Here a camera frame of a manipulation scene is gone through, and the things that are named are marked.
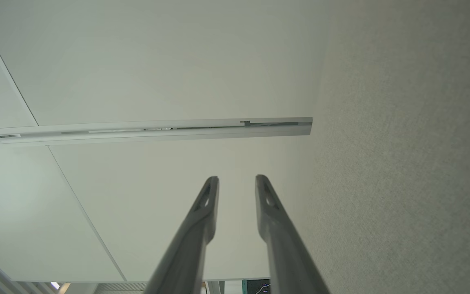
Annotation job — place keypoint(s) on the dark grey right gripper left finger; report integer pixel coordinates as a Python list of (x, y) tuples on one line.
[(190, 245)]

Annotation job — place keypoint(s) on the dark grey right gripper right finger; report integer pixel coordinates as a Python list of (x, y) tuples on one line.
[(284, 253)]

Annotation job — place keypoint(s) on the black computer tower teal trim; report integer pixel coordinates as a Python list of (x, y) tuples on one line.
[(257, 288)]

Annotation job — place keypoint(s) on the grey metal partition post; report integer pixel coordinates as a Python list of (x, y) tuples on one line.
[(218, 133)]

